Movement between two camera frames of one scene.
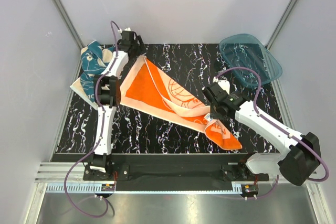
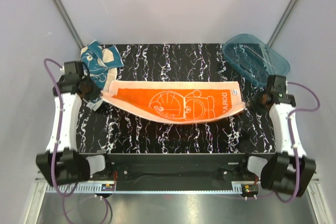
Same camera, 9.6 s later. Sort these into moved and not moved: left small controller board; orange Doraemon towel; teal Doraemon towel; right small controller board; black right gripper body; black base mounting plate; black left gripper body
Moved: orange Doraemon towel; black left gripper body; black right gripper body
Not moved: left small controller board; teal Doraemon towel; black base mounting plate; right small controller board
